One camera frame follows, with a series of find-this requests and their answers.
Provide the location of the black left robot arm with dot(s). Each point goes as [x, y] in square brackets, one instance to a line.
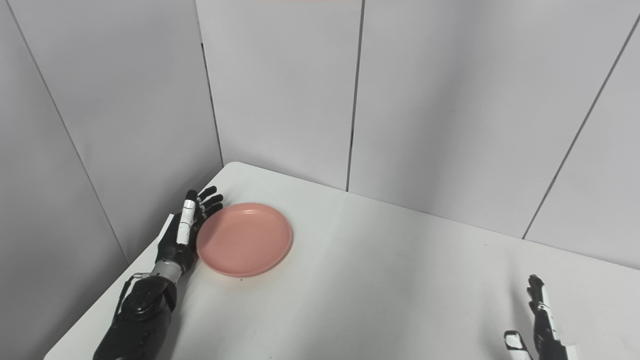
[142, 310]

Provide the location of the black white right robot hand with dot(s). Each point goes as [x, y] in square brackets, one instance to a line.
[545, 340]

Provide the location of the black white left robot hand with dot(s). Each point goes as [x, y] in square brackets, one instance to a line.
[175, 247]

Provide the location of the pink round plate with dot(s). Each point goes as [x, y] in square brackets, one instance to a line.
[245, 240]

